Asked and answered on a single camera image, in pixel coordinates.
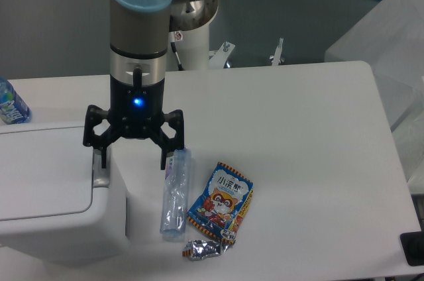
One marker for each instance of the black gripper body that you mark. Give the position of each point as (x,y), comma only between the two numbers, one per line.
(136,114)

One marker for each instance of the white push-lid trash can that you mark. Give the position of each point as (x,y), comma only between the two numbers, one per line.
(60,200)

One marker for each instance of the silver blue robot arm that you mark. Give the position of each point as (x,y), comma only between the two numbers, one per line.
(139,31)

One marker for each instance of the clear crushed plastic bottle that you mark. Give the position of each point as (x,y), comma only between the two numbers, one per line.
(175,195)

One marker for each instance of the blue labelled drink bottle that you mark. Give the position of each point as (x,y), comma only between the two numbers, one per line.
(13,108)

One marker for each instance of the blue raccoon snack bag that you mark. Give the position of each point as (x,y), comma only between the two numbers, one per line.
(219,211)

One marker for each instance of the crumpled silver foil wrapper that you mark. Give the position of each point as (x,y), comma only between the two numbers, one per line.
(196,250)

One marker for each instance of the black device at table edge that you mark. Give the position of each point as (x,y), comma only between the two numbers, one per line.
(412,244)

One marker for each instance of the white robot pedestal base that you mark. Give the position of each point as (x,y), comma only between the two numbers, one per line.
(189,38)

